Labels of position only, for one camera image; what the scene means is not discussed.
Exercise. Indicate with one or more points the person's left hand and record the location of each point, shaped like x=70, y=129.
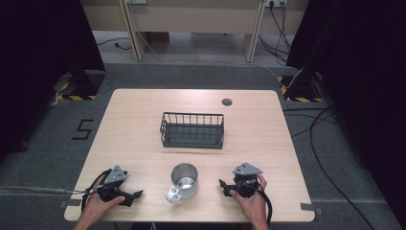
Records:
x=99, y=206

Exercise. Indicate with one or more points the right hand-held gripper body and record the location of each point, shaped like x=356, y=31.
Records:
x=246, y=182

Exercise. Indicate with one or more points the yellow black hazard tape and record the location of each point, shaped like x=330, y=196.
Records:
x=301, y=99
x=76, y=97

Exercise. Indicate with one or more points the person's right hand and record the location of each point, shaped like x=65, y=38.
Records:
x=253, y=206

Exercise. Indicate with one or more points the black stand base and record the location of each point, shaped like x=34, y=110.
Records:
x=89, y=83
x=301, y=86

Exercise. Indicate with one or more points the silver metal cup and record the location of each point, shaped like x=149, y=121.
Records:
x=191, y=191

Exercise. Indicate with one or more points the white power strip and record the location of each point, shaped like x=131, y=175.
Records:
x=136, y=1
x=276, y=2

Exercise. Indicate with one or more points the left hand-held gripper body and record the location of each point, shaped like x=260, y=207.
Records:
x=112, y=179

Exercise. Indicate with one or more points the grey tape piece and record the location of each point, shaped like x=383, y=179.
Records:
x=73, y=202
x=308, y=206

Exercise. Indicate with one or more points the black curtain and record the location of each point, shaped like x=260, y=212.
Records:
x=38, y=64
x=357, y=80

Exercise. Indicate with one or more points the beige desk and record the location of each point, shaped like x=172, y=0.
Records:
x=191, y=22

